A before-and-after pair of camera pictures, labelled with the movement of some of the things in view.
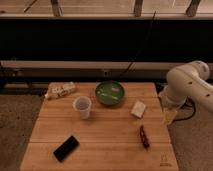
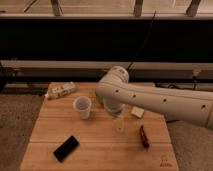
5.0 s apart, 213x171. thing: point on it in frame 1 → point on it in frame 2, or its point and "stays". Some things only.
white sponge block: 138,109 stays
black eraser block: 66,148 stays
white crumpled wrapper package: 59,89 stays
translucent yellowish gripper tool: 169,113 → 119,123
